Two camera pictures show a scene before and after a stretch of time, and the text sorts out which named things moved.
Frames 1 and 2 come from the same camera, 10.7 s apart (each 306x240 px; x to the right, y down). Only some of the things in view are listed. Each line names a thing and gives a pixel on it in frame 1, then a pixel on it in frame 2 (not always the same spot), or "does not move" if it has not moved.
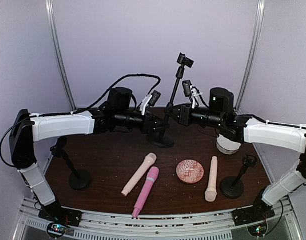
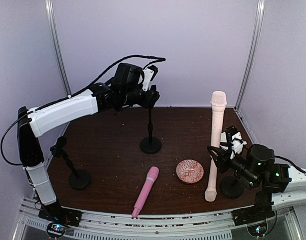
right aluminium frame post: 259,20 does not move
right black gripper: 184,114 -> 224,159
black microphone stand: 79,179 does not move
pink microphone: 152,174 does not move
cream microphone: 211,193 does not move
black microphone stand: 161,140 -> 150,145
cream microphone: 148,161 -> 218,102
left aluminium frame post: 49,7 does not move
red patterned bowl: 190,171 does not move
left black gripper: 147,122 -> 151,96
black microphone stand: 233,186 does not move
